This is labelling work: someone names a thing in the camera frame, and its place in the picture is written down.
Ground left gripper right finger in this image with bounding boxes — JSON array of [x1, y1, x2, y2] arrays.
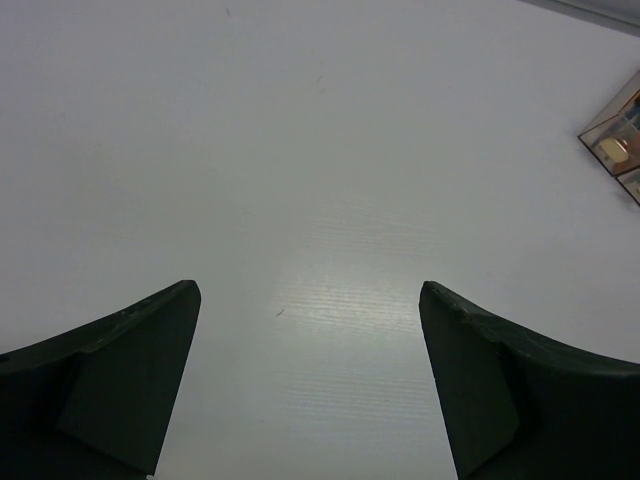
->
[[419, 281, 639, 479]]

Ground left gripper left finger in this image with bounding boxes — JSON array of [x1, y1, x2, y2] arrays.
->
[[1, 280, 201, 479]]

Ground clear container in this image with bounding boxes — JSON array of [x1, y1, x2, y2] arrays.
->
[[616, 168, 640, 205], [578, 72, 639, 177]]

